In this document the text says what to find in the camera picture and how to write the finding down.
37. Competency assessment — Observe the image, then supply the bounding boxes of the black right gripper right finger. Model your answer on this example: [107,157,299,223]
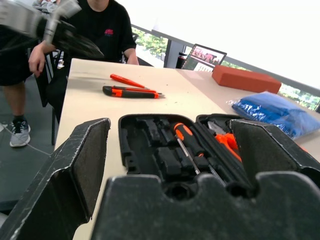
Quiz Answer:
[229,119,320,189]

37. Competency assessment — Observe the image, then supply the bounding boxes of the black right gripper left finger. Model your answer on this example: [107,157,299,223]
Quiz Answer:
[0,117,112,240]

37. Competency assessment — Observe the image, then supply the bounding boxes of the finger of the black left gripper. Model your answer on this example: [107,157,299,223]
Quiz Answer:
[72,32,105,59]

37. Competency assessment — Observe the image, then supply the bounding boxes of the black plastic tool case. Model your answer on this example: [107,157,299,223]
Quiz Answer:
[117,113,256,198]

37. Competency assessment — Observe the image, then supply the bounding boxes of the seated person's right hand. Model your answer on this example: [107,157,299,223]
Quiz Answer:
[28,45,47,79]

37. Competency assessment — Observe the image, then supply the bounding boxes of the person in black t-shirt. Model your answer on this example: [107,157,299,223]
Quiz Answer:
[28,0,140,123]

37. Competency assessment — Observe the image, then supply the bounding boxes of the blue plastic bag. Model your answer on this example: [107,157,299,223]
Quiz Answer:
[226,91,320,141]

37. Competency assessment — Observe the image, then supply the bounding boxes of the orange tester pen screwdriver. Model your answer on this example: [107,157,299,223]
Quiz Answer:
[109,73,151,90]

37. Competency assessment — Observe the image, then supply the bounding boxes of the black chair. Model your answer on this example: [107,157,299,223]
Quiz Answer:
[26,47,65,146]

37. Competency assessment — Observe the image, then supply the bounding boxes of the person in black shorts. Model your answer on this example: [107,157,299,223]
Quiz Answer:
[0,24,35,148]

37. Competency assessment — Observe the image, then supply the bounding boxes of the black and orange utility knife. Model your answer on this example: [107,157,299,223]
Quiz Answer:
[102,85,163,100]

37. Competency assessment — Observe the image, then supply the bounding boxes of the orange rectangular block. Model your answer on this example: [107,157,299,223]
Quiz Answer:
[211,64,283,95]

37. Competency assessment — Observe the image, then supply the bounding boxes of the orange and black screwdriver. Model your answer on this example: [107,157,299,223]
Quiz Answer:
[173,121,207,157]

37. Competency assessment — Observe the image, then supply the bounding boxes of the thin silver shaft screwdriver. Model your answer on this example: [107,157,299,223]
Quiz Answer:
[174,134,202,175]

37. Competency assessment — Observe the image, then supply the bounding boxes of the black drink bottle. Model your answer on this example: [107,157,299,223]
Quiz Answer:
[175,51,188,70]

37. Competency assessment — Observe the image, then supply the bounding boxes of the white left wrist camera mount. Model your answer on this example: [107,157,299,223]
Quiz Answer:
[42,0,83,45]

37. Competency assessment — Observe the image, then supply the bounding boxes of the orange handled pliers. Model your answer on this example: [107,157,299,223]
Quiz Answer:
[206,120,243,163]

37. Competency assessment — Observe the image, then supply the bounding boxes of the white floor cable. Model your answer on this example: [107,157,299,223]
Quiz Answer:
[0,121,52,156]

